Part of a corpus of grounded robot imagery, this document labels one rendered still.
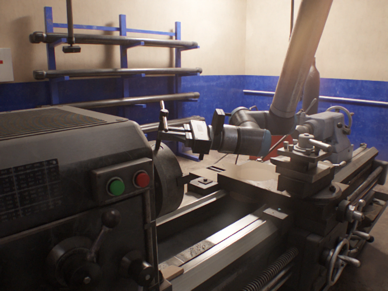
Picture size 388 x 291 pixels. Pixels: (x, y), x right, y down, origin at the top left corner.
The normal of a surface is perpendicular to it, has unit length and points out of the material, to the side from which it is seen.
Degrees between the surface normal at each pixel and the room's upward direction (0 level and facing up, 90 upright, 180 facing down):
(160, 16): 90
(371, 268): 0
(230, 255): 36
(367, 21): 90
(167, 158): 43
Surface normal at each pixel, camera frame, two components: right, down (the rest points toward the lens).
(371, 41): -0.72, 0.18
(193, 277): 0.40, -0.68
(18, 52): 0.69, 0.18
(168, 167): 0.58, -0.36
